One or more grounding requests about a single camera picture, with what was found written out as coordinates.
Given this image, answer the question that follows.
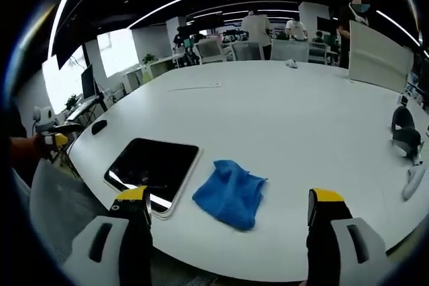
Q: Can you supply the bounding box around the black hanging panel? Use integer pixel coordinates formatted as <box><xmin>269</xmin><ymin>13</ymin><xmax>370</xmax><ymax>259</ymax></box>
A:
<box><xmin>54</xmin><ymin>30</ymin><xmax>99</xmax><ymax>70</ymax></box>

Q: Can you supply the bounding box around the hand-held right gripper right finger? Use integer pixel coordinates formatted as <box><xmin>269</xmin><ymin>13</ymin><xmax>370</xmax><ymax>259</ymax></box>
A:
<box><xmin>305</xmin><ymin>188</ymin><xmax>390</xmax><ymax>286</ymax></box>

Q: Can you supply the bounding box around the grey headset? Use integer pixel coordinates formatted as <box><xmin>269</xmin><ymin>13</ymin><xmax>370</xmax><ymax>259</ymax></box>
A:
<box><xmin>390</xmin><ymin>105</ymin><xmax>424</xmax><ymax>167</ymax></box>

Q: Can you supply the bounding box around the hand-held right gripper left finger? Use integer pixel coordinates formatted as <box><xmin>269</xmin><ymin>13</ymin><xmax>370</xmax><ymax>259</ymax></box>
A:
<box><xmin>62</xmin><ymin>185</ymin><xmax>154</xmax><ymax>286</ymax></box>

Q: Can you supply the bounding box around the black oval table grommet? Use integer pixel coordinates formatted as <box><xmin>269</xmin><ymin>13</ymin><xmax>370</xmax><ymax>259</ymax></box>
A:
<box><xmin>91</xmin><ymin>119</ymin><xmax>108</xmax><ymax>135</ymax></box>

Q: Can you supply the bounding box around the black computer monitor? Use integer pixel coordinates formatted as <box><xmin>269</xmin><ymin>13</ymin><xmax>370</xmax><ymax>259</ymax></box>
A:
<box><xmin>80</xmin><ymin>64</ymin><xmax>109</xmax><ymax>113</ymax></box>

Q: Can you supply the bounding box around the black mirror with white frame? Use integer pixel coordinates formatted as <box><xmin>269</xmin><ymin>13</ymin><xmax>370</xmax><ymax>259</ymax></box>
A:
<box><xmin>103</xmin><ymin>137</ymin><xmax>204</xmax><ymax>222</ymax></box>

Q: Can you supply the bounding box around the white upright panel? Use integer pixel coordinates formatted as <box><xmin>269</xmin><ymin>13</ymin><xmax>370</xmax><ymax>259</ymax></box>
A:
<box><xmin>347</xmin><ymin>19</ymin><xmax>415</xmax><ymax>94</ymax></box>

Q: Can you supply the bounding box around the white handheld controller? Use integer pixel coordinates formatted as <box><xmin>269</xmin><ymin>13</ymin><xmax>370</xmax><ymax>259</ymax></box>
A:
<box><xmin>402</xmin><ymin>166</ymin><xmax>427</xmax><ymax>202</ymax></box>

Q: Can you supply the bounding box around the white mesh office chair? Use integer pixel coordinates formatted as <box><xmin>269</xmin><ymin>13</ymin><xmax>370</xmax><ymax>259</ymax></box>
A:
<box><xmin>308</xmin><ymin>42</ymin><xmax>328</xmax><ymax>64</ymax></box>
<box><xmin>195</xmin><ymin>38</ymin><xmax>233</xmax><ymax>65</ymax></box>
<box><xmin>231</xmin><ymin>41</ymin><xmax>263</xmax><ymax>63</ymax></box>
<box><xmin>269</xmin><ymin>38</ymin><xmax>310</xmax><ymax>63</ymax></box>

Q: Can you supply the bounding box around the blue cleaning cloth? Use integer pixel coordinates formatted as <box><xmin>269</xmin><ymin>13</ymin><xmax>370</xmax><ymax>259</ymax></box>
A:
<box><xmin>192</xmin><ymin>159</ymin><xmax>269</xmax><ymax>232</ymax></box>

